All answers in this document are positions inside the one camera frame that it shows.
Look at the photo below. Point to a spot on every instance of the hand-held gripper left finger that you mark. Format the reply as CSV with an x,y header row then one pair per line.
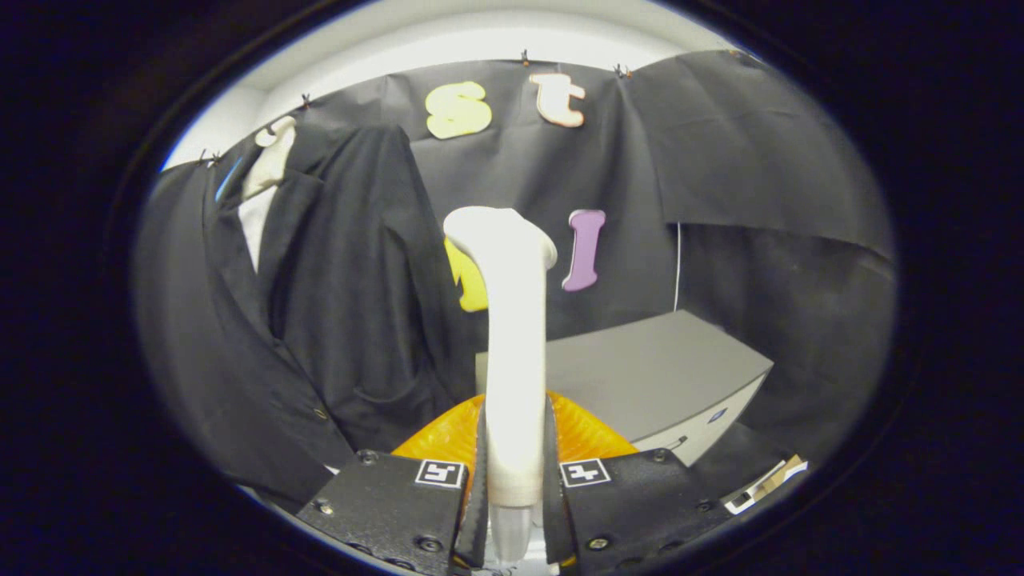
x,y
384,504

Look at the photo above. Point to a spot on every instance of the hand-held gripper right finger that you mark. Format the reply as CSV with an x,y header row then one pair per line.
x,y
632,504

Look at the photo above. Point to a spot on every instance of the black suit jacket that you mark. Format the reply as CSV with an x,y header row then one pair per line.
x,y
360,280

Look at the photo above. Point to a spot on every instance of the grey cabinet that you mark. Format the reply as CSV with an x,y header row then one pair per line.
x,y
640,368

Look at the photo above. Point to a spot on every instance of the brown cardboard box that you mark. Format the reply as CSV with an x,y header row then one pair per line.
x,y
776,476

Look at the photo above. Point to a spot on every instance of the black backdrop cloth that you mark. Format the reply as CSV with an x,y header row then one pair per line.
x,y
760,160

